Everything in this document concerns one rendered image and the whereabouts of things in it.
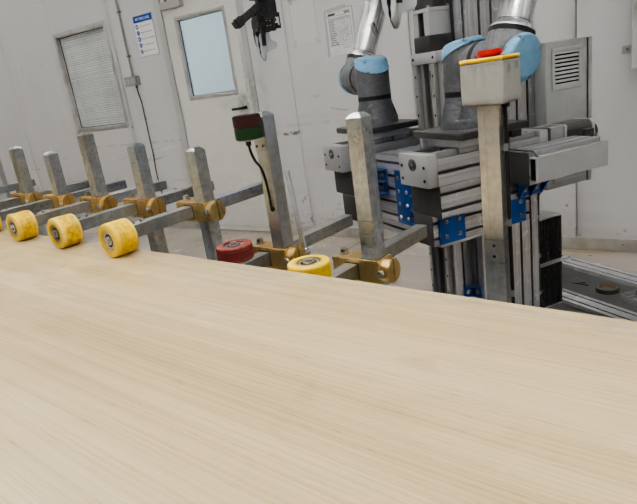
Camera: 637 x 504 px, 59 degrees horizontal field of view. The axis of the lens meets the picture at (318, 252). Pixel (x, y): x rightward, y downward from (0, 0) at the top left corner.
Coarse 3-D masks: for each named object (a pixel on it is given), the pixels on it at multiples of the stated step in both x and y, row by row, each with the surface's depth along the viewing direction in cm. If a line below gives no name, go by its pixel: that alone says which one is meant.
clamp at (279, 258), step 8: (264, 240) 137; (256, 248) 133; (264, 248) 131; (272, 248) 129; (280, 248) 128; (288, 248) 128; (296, 248) 127; (272, 256) 130; (280, 256) 128; (288, 256) 127; (296, 256) 127; (272, 264) 131; (280, 264) 129
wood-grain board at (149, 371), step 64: (0, 256) 146; (64, 256) 137; (128, 256) 128; (0, 320) 99; (64, 320) 94; (128, 320) 90; (192, 320) 87; (256, 320) 83; (320, 320) 80; (384, 320) 77; (448, 320) 75; (512, 320) 72; (576, 320) 70; (0, 384) 75; (64, 384) 72; (128, 384) 70; (192, 384) 68; (256, 384) 66; (320, 384) 64; (384, 384) 62; (448, 384) 60; (512, 384) 58; (576, 384) 57; (0, 448) 60; (64, 448) 58; (128, 448) 57; (192, 448) 55; (256, 448) 54; (320, 448) 53; (384, 448) 51; (448, 448) 50; (512, 448) 49; (576, 448) 48
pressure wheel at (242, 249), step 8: (232, 240) 127; (240, 240) 126; (248, 240) 125; (216, 248) 123; (224, 248) 121; (232, 248) 120; (240, 248) 120; (248, 248) 122; (224, 256) 121; (232, 256) 120; (240, 256) 121; (248, 256) 122
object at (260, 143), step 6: (246, 114) 119; (252, 114) 116; (252, 126) 116; (258, 126) 117; (258, 138) 119; (264, 138) 120; (246, 144) 119; (258, 144) 122; (264, 144) 121; (258, 150) 123; (264, 150) 122; (252, 156) 120; (264, 174) 123; (264, 180) 123; (270, 198) 125; (270, 204) 125
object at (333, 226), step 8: (344, 216) 153; (320, 224) 148; (328, 224) 147; (336, 224) 149; (344, 224) 152; (352, 224) 154; (304, 232) 143; (312, 232) 142; (320, 232) 144; (328, 232) 147; (336, 232) 149; (296, 240) 137; (312, 240) 142; (320, 240) 144; (256, 256) 129; (264, 256) 129; (248, 264) 125; (256, 264) 128; (264, 264) 130
